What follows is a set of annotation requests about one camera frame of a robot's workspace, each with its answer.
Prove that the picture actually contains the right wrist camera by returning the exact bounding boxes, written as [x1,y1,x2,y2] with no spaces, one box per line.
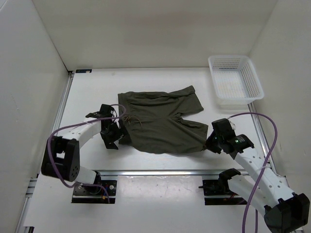
[229,121,236,130]

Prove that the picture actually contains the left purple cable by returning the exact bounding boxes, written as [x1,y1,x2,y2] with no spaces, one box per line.
[47,103,127,204]

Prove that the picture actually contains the left aluminium frame rail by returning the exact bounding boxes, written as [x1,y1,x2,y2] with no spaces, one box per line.
[15,70,75,233]

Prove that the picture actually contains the small blue label sticker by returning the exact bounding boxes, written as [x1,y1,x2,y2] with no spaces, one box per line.
[75,69,92,73]

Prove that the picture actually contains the front aluminium rail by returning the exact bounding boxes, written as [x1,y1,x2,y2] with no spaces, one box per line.
[99,169,223,176]

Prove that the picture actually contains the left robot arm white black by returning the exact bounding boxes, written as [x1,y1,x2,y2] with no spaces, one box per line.
[41,104,126,194]

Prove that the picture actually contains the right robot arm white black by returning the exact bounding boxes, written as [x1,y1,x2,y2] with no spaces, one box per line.
[206,118,310,233]

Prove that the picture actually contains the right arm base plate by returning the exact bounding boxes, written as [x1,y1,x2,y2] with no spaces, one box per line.
[199,180,246,206]

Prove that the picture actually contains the white plastic mesh basket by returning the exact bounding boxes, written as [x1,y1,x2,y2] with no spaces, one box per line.
[208,55,264,106]

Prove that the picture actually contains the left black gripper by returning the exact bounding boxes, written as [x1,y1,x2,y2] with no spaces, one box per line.
[101,119,131,150]

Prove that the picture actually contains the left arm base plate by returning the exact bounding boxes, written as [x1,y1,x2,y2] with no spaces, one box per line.
[71,178,117,204]

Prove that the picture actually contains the olive green shorts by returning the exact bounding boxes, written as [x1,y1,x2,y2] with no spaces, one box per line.
[118,85,208,154]

